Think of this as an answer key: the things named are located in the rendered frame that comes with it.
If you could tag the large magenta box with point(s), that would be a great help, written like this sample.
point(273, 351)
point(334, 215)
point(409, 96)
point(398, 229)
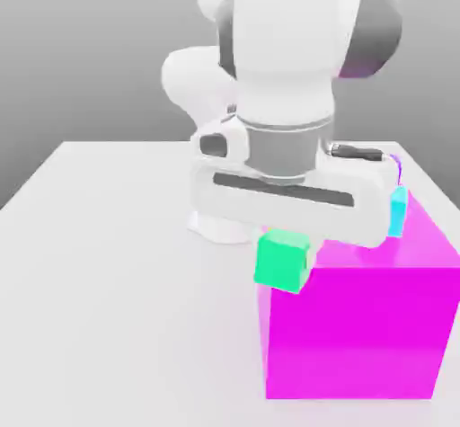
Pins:
point(359, 326)

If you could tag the small cyan cube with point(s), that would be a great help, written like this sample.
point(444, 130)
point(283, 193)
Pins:
point(397, 211)

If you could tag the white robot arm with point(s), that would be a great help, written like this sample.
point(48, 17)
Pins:
point(287, 56)

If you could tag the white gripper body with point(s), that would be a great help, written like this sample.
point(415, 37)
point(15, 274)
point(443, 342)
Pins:
point(280, 215)

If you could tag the small green cube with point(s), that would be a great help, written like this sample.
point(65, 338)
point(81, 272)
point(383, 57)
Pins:
point(282, 261)

